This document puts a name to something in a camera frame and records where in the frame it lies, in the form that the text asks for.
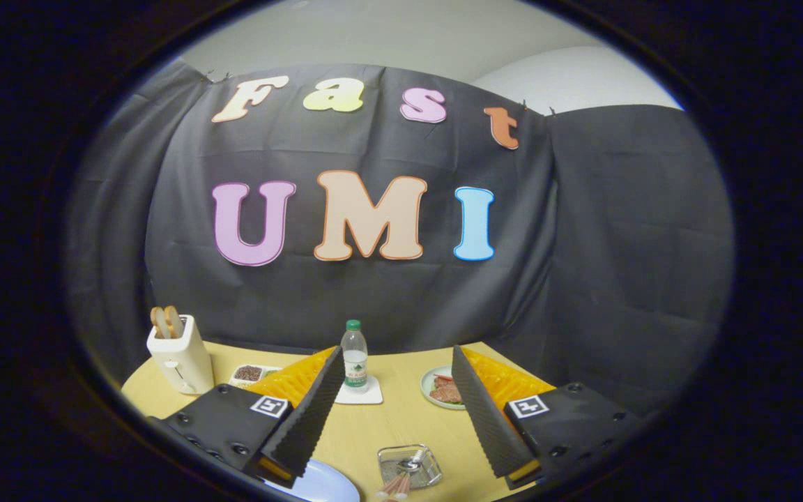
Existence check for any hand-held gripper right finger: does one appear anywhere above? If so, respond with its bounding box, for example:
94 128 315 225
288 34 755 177
452 344 643 489

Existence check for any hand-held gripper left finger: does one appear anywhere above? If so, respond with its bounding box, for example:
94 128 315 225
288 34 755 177
147 347 346 489

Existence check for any metal spoon checked handle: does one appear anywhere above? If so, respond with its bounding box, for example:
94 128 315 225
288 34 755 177
393 450 425 501

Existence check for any metal fork checked handle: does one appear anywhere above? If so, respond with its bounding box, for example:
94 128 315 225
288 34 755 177
375 473 406 500

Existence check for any white plate with meat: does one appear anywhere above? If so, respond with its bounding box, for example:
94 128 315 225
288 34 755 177
420 365 468 410

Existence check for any white square coaster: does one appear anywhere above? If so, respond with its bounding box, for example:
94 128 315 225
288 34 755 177
334 375 383 406

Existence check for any blue round plate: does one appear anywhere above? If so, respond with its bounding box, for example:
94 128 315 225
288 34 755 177
262 458 360 502

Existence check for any white divided dish with grains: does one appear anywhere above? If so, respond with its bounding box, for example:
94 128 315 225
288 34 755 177
229 364 282 388

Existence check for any clear water bottle green cap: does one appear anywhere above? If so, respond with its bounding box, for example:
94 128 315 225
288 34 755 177
340 319 369 391

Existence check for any white toaster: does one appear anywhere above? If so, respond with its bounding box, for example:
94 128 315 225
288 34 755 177
146 314 215 396

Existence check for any metal wire basket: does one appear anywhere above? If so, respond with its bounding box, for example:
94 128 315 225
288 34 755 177
377 444 443 490

